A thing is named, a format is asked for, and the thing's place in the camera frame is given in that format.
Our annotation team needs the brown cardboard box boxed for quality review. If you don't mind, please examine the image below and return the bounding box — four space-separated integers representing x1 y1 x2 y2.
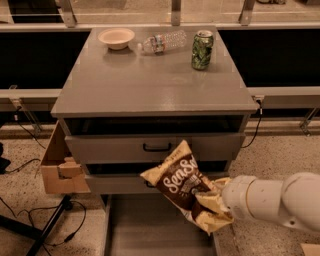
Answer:
40 123 90 194

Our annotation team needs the grey middle drawer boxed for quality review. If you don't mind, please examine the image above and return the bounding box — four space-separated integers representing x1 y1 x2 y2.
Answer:
83 161 232 195

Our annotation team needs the white paper bowl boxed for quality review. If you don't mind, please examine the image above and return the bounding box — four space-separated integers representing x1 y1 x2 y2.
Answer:
98 28 135 50

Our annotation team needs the brown chip bag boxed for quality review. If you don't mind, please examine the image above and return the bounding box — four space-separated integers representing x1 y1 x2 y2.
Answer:
140 140 234 235

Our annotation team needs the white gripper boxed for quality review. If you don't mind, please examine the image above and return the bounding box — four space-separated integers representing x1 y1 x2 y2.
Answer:
196 175 256 220

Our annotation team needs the grey top drawer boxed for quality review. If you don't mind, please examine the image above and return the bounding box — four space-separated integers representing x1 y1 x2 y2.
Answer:
66 116 244 164

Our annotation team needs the grey drawer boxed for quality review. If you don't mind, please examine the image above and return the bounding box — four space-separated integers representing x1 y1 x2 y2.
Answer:
83 161 232 195
66 116 244 164
101 191 223 256

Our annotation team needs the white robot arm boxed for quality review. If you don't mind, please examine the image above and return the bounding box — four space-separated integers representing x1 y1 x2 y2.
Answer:
196 172 320 232

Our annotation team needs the black tripod stand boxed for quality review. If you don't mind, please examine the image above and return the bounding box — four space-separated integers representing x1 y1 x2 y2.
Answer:
0 194 74 256

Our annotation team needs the cardboard piece corner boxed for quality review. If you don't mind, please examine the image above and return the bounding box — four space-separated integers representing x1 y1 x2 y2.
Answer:
301 243 320 256

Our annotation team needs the grey drawer cabinet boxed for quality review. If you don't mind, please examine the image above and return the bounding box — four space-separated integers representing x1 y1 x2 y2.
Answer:
52 27 257 178

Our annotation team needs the black floor cable left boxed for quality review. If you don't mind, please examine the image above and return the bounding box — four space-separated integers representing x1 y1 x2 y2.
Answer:
17 199 88 248

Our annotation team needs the green soda can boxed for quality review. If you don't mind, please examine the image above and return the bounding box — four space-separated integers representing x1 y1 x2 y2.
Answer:
191 30 214 70

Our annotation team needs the grey bottom drawer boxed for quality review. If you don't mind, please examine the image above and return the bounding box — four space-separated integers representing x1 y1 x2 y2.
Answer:
101 191 223 256

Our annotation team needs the black cabinet power cable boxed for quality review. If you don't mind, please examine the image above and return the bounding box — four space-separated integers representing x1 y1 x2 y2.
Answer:
241 99 264 149

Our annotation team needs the clear plastic water bottle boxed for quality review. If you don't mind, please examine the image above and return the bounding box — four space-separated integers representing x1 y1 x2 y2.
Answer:
137 30 187 54

